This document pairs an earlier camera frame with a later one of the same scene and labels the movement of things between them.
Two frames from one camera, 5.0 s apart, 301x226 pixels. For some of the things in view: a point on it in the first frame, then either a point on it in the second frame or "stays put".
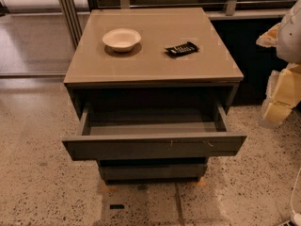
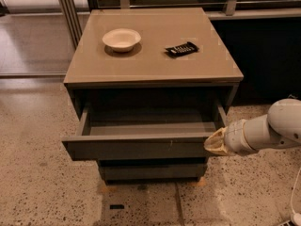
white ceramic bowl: x=121 y=40 stays put
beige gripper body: x=290 y=37 to x=234 y=138
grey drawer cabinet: x=152 y=88 stays put
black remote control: x=182 y=50 stays put
